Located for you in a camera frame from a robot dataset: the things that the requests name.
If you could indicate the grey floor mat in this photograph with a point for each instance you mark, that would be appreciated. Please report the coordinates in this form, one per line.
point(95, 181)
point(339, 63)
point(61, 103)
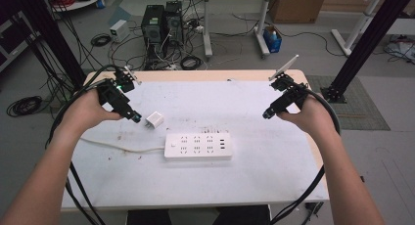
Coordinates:
point(362, 111)

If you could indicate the white power strip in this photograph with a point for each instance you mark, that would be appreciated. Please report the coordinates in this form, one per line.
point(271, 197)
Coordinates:
point(197, 146)

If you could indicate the black computer tower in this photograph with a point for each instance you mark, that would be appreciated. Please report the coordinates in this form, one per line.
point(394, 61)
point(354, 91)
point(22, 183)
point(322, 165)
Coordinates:
point(174, 22)
point(152, 24)

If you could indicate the dark equipment rack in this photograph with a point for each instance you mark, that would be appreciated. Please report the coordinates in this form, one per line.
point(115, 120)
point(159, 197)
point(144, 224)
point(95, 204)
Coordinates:
point(13, 42)

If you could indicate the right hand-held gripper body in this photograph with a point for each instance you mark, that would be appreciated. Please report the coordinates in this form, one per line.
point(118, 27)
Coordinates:
point(290, 94)

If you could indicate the round white table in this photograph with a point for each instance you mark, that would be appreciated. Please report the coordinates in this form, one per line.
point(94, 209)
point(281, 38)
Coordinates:
point(78, 1)

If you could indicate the person's right hand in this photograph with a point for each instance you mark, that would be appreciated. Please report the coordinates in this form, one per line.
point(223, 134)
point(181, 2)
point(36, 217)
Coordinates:
point(313, 117)

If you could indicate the white metal stand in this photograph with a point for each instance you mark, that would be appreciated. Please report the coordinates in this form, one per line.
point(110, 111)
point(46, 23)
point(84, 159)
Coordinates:
point(357, 29)

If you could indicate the person's left hand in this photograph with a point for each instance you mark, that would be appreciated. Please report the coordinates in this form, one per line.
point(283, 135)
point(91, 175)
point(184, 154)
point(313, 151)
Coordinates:
point(84, 112)

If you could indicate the white box device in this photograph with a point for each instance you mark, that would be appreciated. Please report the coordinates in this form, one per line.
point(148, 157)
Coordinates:
point(119, 30)

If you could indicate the black metal stand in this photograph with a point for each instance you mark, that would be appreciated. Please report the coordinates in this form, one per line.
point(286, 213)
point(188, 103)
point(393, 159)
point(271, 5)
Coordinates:
point(55, 39)
point(368, 39)

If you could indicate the white table mat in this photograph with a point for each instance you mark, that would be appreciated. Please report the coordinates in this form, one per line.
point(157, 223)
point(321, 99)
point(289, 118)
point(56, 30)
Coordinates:
point(228, 179)

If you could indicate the brown cardboard box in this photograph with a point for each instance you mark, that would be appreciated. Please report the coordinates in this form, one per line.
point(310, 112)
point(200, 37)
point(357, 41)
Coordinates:
point(297, 6)

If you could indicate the white charger plug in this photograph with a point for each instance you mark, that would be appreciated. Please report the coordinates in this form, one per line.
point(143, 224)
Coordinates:
point(155, 120)

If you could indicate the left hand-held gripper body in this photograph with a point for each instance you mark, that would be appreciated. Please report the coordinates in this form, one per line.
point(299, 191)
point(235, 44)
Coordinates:
point(114, 94)

